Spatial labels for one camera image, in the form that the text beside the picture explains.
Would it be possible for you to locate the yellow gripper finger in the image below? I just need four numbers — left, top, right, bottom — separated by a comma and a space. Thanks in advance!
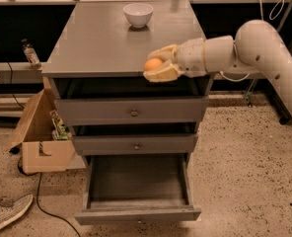
143, 59, 182, 83
147, 44, 178, 63

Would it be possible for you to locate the grey top drawer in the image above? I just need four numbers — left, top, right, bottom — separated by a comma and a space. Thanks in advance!
50, 76, 210, 126

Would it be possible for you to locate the grey wooden drawer cabinet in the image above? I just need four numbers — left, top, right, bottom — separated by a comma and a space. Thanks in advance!
41, 0, 221, 163

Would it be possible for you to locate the white ceramic bowl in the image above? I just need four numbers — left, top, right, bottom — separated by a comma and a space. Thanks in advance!
123, 3, 154, 28

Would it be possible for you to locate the grey bottom drawer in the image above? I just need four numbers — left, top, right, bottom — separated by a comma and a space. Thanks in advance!
75, 153, 201, 225

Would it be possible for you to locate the open cardboard box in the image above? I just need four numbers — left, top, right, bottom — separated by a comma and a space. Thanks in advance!
8, 77, 87, 174

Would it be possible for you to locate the metal stand pole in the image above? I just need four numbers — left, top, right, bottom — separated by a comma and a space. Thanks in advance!
243, 0, 292, 108

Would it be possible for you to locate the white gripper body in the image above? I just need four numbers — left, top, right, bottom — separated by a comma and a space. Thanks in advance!
176, 39, 207, 77

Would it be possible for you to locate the black floor cable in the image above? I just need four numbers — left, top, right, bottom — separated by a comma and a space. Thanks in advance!
17, 156, 82, 237

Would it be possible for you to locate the green packet in box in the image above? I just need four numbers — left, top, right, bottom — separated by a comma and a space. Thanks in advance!
49, 110, 72, 140

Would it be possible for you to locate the clear plastic bottle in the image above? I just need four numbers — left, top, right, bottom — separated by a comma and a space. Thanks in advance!
21, 39, 41, 69

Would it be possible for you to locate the orange fruit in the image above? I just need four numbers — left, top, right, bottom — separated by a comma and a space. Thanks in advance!
144, 58, 163, 71

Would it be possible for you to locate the grey knit sneaker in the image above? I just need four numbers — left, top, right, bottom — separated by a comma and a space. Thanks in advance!
0, 195, 34, 230

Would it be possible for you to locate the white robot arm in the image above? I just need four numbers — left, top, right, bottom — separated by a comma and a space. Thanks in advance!
144, 20, 292, 117

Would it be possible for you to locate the white hanging cable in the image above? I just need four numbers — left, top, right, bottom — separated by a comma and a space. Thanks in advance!
218, 0, 286, 83

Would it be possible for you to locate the grey middle drawer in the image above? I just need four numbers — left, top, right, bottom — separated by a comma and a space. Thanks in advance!
73, 122, 197, 156

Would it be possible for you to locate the grey drawer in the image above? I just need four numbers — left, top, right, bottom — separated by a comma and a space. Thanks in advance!
73, 122, 197, 156
50, 76, 210, 126
75, 153, 201, 225

